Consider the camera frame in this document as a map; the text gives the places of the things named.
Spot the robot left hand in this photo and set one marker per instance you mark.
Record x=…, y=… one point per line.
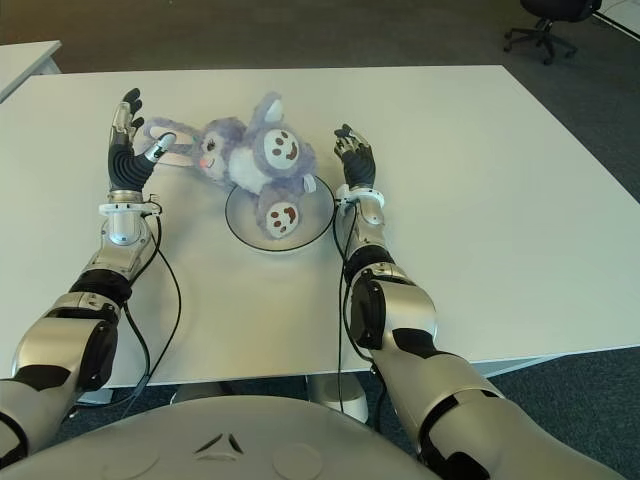
x=125, y=160

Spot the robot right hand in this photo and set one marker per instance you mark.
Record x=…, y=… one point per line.
x=359, y=165

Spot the purple plush rabbit doll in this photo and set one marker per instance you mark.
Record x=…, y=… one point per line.
x=260, y=155

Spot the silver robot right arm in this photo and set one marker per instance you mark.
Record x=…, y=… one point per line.
x=415, y=310

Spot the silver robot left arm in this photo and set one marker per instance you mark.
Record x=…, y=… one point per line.
x=70, y=325

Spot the white plate black rim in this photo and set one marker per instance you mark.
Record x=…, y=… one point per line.
x=315, y=220

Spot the white side desk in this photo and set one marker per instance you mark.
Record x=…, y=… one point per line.
x=25, y=62

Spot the black office chair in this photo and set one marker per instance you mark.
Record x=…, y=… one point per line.
x=542, y=27

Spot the white table leg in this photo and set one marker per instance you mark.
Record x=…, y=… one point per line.
x=340, y=395

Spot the silver robot torso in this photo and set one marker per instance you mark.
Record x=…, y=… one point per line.
x=225, y=445

